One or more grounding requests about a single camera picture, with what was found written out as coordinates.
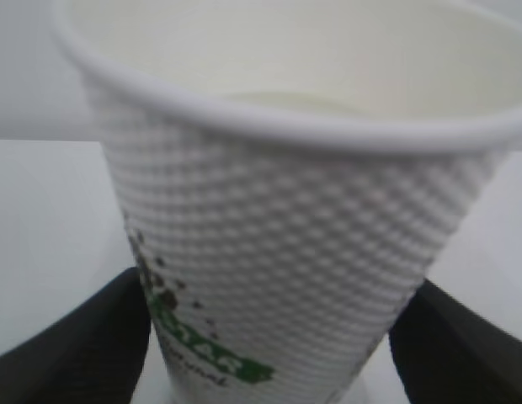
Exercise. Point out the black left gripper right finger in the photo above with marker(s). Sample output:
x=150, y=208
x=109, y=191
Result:
x=446, y=353

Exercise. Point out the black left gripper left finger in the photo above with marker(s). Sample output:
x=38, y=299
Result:
x=95, y=354

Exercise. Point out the white paper coffee cup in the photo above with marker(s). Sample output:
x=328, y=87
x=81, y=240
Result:
x=287, y=171

